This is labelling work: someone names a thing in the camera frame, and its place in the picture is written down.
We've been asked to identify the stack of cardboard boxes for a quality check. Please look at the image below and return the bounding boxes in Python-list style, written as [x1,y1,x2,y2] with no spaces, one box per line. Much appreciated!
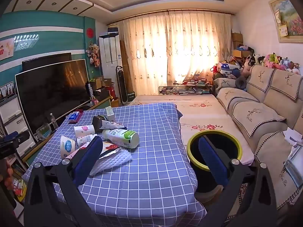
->
[231,32,251,58]

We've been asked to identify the grey neck pillow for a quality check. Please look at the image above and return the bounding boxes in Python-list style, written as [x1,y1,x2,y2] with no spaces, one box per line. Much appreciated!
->
[235,75,248,91]

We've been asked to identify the paper cup with pink print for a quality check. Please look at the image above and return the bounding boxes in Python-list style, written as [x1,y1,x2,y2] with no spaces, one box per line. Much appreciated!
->
[74,124,95,138]

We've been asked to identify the white squeeze tube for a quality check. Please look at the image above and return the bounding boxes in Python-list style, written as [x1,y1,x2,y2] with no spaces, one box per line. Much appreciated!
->
[101,120,125,130]

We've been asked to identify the white paper bowl blue print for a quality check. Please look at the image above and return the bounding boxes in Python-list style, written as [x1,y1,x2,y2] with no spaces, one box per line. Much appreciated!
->
[60,135,77,159]

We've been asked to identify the cream embroidered curtain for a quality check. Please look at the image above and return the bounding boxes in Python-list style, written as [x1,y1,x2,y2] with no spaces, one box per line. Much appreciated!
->
[117,10,233,96]

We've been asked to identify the red snack wrapper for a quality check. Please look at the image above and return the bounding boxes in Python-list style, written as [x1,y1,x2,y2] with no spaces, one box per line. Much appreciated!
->
[101,141,120,158]

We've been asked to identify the open brown cardboard box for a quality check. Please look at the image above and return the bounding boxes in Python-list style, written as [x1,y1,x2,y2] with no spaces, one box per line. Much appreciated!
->
[91,77,112,91]

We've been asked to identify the loose white papers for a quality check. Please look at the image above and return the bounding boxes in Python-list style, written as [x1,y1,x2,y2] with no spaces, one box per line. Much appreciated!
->
[282,127,303,147]

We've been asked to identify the white pill bottle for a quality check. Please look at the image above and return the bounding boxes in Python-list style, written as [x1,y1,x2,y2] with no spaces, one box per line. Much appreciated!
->
[77,134,98,145]

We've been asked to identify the clear plastic cup green rim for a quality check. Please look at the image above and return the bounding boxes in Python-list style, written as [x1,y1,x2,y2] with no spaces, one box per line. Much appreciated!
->
[102,129,140,149]

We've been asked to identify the cartoon wall poster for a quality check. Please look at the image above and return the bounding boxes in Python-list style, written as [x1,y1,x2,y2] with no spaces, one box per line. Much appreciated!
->
[0,37,15,61]

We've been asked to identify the white drawer unit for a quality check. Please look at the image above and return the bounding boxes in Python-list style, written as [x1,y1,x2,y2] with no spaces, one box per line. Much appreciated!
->
[0,95,36,158]

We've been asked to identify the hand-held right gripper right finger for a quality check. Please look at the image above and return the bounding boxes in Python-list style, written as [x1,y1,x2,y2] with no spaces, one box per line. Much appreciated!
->
[196,136,278,227]

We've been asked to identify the black tower fan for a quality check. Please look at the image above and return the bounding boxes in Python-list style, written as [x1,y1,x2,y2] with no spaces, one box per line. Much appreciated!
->
[116,65,127,105]

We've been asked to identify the person's left hand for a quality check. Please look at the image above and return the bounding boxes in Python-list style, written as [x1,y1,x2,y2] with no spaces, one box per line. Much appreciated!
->
[4,162,15,191]

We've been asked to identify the pile of stuffed toys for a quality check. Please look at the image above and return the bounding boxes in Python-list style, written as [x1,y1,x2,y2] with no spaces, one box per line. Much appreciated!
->
[240,51,301,75]

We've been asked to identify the pile of colourful packets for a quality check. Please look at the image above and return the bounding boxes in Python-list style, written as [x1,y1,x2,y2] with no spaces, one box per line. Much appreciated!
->
[12,177,28,202]

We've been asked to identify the pink floral blanket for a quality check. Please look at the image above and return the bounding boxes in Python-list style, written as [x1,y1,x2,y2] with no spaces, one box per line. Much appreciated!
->
[128,94,254,166]

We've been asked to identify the white standing air conditioner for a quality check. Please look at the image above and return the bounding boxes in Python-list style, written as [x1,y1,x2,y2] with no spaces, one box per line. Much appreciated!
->
[98,33,123,100]

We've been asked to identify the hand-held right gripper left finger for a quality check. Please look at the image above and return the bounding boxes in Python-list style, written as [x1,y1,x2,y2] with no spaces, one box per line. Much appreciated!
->
[24,135,112,227]

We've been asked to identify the white foam net sleeve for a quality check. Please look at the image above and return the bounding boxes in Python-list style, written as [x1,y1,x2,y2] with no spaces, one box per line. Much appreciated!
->
[89,147,133,177]

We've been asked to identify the small black television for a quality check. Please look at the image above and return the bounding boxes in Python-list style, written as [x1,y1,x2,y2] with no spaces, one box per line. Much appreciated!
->
[22,52,73,72]

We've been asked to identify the star print storage bag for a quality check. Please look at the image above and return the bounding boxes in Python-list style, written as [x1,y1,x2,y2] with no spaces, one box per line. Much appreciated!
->
[216,62,240,78]

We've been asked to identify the hanging flower decoration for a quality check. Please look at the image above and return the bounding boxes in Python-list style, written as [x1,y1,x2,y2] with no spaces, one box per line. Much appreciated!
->
[86,41,100,68]

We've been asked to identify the clear water bottle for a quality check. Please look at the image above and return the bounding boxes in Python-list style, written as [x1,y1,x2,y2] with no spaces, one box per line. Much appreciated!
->
[49,113,59,131]

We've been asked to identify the crystal wall decoration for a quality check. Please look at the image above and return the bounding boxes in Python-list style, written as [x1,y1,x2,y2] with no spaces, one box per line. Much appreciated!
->
[13,34,40,52]

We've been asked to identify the blue checkered tablecloth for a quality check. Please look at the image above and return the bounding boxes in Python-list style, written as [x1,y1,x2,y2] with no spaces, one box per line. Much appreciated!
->
[22,102,205,227]

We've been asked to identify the brown woven box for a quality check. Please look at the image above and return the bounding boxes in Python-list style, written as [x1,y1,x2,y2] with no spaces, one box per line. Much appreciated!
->
[92,115,106,133]

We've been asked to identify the yellow rimmed trash bin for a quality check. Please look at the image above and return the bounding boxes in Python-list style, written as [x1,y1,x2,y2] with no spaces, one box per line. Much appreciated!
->
[187,130,242,194]

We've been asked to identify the large flat television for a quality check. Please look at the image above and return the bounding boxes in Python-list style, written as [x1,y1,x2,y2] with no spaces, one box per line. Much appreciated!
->
[15,59,91,135]

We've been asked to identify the clear plastic container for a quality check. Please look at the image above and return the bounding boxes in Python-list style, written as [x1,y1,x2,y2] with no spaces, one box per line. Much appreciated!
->
[36,123,52,140]

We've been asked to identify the green and white carton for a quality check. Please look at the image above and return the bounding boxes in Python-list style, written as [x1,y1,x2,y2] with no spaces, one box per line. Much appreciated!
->
[105,106,116,122]

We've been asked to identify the cluttered glass coffee table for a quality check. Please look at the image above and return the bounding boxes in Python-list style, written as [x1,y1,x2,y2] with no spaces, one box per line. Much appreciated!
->
[158,80,213,95]

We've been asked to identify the framed flower painting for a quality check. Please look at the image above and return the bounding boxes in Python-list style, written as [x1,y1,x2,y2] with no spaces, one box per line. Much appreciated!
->
[268,0,303,44]

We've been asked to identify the beige sofa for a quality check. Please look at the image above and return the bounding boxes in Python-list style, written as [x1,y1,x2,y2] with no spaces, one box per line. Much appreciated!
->
[213,64,303,211]

